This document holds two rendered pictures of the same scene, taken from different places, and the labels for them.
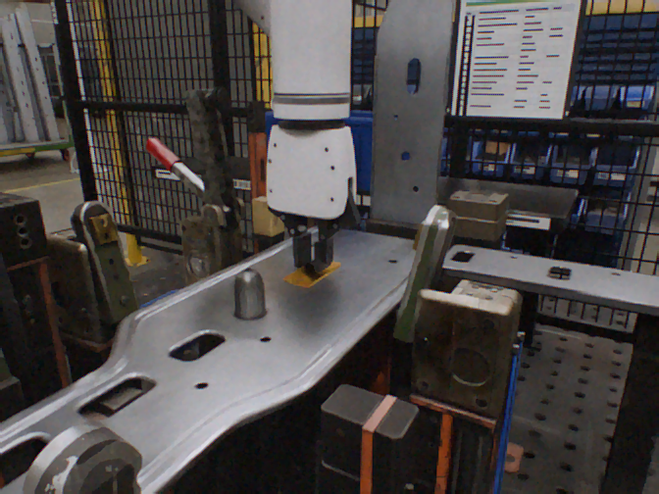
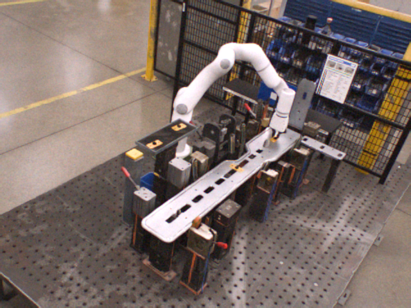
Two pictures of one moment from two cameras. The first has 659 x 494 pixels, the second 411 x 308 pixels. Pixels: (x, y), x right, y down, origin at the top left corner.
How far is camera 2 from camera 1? 2.23 m
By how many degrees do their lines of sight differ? 14
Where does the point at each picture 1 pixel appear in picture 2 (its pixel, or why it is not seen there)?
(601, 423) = not seen: hidden behind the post
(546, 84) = (341, 94)
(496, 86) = (329, 90)
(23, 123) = not seen: outside the picture
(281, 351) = (271, 154)
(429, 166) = (303, 115)
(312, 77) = (284, 110)
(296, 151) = (278, 119)
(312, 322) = (275, 150)
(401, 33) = (304, 86)
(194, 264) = (249, 131)
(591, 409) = not seen: hidden behind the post
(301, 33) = (284, 104)
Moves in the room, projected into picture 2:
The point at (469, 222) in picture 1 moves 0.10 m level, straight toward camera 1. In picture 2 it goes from (309, 131) to (306, 137)
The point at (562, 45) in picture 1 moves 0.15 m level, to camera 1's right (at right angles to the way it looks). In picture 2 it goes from (346, 86) to (368, 90)
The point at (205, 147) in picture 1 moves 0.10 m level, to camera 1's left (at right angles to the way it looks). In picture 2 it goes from (259, 111) to (243, 108)
